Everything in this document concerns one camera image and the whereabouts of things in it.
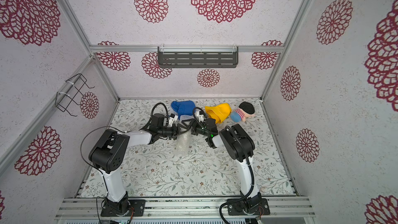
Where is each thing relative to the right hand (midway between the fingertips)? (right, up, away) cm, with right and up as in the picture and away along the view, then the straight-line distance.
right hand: (181, 123), depth 92 cm
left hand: (+4, -5, -1) cm, 7 cm away
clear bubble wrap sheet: (+2, -10, -8) cm, 13 cm away
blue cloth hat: (+1, +10, +18) cm, 20 cm away
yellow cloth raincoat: (+24, +7, +14) cm, 29 cm away
